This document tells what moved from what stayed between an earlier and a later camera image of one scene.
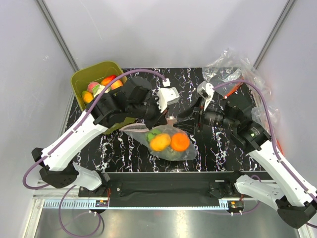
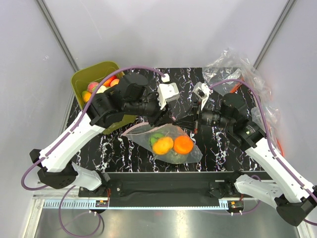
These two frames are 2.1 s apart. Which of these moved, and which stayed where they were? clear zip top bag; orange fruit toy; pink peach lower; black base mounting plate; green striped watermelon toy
Moved: orange fruit toy; green striped watermelon toy
Stayed: clear zip top bag; pink peach lower; black base mounting plate
